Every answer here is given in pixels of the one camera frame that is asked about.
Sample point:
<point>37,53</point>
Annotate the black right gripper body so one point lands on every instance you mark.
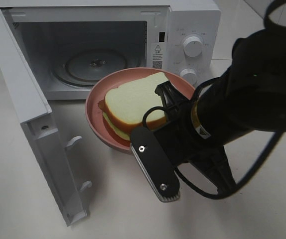
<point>182,143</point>

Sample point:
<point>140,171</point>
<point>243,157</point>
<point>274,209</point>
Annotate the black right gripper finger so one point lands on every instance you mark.
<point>213,164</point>
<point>171,97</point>

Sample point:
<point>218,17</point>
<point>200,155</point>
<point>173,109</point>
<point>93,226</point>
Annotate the pink round plate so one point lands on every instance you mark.
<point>94,113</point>

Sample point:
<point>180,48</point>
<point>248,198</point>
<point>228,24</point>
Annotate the toy sandwich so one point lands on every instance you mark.
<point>124,107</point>

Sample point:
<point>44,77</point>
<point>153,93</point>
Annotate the white microwave door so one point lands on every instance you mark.
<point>38,123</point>

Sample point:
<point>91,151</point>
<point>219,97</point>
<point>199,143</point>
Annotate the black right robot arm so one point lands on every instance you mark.
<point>250,95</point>

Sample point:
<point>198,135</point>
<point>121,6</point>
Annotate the lower white microwave knob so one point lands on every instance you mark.
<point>189,75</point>

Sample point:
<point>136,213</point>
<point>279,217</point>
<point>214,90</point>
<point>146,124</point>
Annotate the white microwave knob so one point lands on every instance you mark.
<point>189,75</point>
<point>192,46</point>

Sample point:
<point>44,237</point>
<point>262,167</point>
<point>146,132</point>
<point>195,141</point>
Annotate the white warning label sticker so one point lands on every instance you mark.
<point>157,55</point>

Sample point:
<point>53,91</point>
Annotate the upper white microwave knob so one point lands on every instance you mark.
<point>192,46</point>

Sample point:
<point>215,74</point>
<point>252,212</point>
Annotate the glass microwave turntable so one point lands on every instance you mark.
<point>85,67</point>

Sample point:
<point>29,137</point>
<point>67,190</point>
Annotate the white microwave oven body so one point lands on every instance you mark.
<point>52,26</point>

